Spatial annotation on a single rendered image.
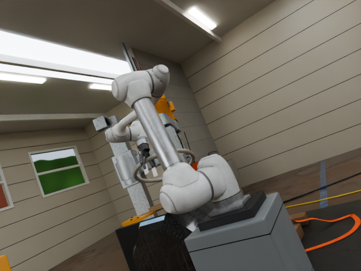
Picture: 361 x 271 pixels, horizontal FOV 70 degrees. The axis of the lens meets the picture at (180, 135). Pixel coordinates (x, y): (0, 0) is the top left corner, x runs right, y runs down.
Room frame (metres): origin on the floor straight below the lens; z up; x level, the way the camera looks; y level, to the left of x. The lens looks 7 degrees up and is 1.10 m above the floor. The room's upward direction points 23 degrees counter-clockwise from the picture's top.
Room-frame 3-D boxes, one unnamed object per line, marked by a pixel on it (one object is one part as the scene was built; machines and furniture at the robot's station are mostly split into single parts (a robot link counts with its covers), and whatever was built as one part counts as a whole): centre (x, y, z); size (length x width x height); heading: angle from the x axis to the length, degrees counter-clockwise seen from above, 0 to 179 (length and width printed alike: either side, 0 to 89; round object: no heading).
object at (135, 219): (3.26, 0.75, 0.76); 0.49 x 0.49 x 0.05; 57
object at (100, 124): (3.14, 0.84, 2.00); 0.20 x 0.18 x 0.15; 57
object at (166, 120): (2.98, 0.13, 1.61); 0.96 x 0.25 x 0.17; 176
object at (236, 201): (1.35, -0.10, 0.87); 0.22 x 0.18 x 0.06; 152
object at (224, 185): (1.33, -0.08, 1.00); 0.18 x 0.16 x 0.22; 121
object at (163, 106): (3.29, 0.09, 1.90); 0.31 x 0.28 x 0.40; 86
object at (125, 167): (3.27, 0.55, 1.36); 0.74 x 0.34 x 0.25; 92
